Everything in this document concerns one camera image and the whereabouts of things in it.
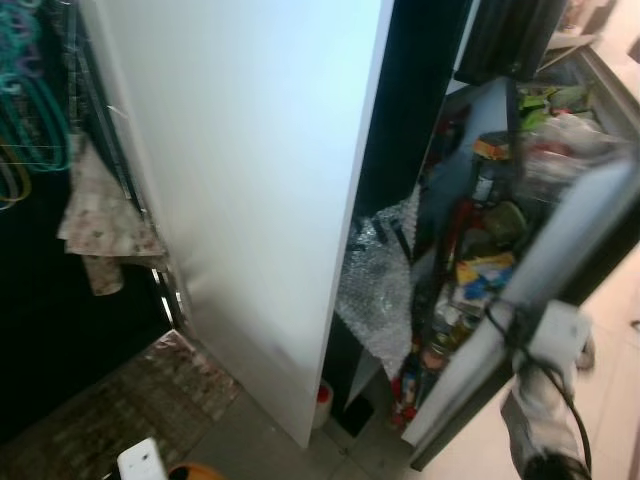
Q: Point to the fridge door with shelves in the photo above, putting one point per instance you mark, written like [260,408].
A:
[560,250]

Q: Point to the orange plastic bowl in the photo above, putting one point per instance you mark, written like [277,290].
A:
[195,472]

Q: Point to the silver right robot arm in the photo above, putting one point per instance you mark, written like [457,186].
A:
[535,420]

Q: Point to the white fridge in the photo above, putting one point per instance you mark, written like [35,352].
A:
[250,200]

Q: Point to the yellow and blue box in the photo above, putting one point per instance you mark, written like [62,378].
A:
[485,272]

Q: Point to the green lid jar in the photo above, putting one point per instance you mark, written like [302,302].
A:
[507,222]

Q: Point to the red sauce bottle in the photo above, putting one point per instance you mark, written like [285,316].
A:
[410,385]

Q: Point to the clear plastic bag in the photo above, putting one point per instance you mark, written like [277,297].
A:
[570,140]

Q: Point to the yellow lid jar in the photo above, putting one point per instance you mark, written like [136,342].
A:
[490,155]

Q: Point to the clear bubble wrap sheet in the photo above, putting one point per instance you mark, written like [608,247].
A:
[375,290]

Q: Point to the green food packet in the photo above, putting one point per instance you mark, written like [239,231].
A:
[550,100]

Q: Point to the white bottle with red cap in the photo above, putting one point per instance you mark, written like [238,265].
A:
[322,405]

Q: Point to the black freezer door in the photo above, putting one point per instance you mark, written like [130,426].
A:
[510,35]

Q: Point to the mottled brown floor mat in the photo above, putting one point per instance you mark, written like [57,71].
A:
[110,400]

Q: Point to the floral patterned cloth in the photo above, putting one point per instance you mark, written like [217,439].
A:
[105,215]

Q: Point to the teal clothes hanger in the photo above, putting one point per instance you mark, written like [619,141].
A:
[45,125]

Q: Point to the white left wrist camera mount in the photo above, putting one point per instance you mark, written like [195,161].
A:
[140,462]

